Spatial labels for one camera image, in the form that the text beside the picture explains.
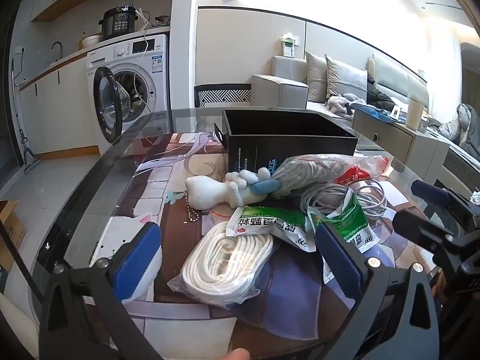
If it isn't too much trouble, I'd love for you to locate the black pressure cooker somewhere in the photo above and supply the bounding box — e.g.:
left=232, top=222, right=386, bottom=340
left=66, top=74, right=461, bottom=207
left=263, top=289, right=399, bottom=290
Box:
left=99, top=5, right=137, bottom=41

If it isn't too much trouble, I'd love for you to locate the grey padded jacket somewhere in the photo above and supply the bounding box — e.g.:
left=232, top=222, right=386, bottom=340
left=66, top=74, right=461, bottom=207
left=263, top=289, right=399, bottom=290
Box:
left=439, top=103, right=480, bottom=159

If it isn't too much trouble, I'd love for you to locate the white plush toy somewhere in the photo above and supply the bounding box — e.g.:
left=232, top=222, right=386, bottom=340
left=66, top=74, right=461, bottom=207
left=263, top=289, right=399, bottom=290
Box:
left=185, top=167, right=280, bottom=209

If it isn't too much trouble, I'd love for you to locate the grey cushion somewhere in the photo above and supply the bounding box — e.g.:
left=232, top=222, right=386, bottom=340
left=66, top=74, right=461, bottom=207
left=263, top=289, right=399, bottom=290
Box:
left=324, top=54, right=368, bottom=102

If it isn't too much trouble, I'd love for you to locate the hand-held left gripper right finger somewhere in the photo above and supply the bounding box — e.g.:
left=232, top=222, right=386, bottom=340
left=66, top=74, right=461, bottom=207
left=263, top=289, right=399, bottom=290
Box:
left=314, top=221, right=440, bottom=360

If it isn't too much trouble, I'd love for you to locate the bagged white rope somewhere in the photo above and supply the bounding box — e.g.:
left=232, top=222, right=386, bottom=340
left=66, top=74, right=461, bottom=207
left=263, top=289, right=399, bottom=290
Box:
left=167, top=220, right=280, bottom=306

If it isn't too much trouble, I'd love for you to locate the floor mop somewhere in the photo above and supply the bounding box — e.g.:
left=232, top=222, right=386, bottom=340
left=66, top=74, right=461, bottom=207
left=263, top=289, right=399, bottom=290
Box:
left=11, top=58, right=42, bottom=174

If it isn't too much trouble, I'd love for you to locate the black jacket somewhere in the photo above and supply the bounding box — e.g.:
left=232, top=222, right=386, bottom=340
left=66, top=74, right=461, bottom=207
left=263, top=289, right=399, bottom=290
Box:
left=365, top=73, right=395, bottom=110

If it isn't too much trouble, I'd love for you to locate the black white patterned chair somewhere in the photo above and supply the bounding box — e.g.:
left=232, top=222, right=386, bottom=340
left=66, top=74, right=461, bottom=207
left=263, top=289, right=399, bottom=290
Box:
left=194, top=83, right=252, bottom=110

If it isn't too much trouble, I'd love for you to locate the black cardboard box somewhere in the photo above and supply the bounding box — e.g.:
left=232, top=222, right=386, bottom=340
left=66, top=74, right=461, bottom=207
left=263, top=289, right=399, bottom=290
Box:
left=214, top=109, right=359, bottom=181

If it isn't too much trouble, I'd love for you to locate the person's left hand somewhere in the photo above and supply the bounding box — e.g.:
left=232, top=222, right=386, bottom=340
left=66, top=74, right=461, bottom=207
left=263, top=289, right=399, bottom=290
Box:
left=218, top=348, right=251, bottom=360

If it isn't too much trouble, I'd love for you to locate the cream cylinder container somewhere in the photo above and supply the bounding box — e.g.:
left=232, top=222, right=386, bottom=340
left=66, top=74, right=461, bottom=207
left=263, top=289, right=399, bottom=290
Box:
left=407, top=98, right=425, bottom=130

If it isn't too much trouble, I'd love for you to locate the grey side cabinet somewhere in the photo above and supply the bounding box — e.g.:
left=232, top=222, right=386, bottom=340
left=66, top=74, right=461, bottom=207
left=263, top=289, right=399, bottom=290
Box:
left=352, top=105, right=463, bottom=196

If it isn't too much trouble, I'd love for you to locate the white kitchen counter cabinet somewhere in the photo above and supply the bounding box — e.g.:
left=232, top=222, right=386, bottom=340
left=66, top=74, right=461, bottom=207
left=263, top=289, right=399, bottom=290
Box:
left=19, top=50, right=100, bottom=158

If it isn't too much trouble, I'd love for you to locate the white washing machine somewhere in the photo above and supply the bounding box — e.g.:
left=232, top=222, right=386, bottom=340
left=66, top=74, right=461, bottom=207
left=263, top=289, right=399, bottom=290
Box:
left=86, top=34, right=171, bottom=145

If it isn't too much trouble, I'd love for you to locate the beige cushion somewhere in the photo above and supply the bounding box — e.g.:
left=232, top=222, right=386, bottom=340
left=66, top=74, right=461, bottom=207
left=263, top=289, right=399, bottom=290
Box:
left=304, top=52, right=331, bottom=103

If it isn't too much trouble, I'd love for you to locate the metal ball chain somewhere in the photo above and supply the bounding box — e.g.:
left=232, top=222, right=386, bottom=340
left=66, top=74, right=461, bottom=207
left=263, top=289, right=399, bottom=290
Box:
left=185, top=191, right=202, bottom=224

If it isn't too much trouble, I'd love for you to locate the brown cardboard box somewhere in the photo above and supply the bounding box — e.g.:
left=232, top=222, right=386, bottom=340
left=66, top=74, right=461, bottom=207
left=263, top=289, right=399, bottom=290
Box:
left=0, top=199, right=28, bottom=272

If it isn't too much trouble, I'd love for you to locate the white power cable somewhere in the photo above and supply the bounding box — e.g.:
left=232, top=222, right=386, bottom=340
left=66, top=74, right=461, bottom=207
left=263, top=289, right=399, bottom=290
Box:
left=128, top=7, right=155, bottom=115

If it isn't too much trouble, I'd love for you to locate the grey cable coil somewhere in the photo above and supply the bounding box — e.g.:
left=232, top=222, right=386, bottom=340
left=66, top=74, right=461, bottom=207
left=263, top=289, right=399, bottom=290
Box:
left=300, top=179, right=388, bottom=221

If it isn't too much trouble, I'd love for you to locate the grey furry cloth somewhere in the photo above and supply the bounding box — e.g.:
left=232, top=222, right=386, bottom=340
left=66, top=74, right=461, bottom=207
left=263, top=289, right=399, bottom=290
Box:
left=324, top=93, right=366, bottom=116

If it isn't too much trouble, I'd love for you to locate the white wall intercom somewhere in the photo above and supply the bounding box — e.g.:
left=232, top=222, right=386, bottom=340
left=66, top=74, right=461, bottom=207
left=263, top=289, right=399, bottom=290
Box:
left=279, top=34, right=301, bottom=59

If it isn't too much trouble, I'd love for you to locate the large green white foil packet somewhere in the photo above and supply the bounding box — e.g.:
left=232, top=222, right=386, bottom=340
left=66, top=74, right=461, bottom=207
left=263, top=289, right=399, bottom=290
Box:
left=227, top=206, right=319, bottom=253

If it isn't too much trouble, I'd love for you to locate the bagged grey striped rope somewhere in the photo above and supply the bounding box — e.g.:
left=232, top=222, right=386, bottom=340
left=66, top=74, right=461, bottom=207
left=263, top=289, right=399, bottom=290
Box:
left=272, top=154, right=389, bottom=200

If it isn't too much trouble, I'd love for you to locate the small green white foil packet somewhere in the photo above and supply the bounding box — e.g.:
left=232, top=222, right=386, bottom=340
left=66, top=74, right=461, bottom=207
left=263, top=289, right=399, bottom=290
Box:
left=307, top=189, right=377, bottom=254

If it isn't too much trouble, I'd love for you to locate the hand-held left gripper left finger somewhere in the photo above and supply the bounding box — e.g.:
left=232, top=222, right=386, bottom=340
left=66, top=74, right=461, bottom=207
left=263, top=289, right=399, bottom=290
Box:
left=39, top=222, right=163, bottom=360

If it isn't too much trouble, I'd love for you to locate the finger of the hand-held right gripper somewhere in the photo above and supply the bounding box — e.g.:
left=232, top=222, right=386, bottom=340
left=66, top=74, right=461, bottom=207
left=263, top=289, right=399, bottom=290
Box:
left=392, top=208, right=480, bottom=297
left=410, top=180, right=480, bottom=235

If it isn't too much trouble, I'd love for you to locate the beige sofa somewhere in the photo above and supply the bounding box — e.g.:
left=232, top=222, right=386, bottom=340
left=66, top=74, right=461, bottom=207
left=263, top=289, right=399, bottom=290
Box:
left=250, top=52, right=430, bottom=128

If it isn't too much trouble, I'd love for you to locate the blue patterned plastic bag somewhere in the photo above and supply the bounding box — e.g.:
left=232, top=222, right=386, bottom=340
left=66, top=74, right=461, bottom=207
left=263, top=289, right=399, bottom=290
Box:
left=356, top=105, right=391, bottom=116

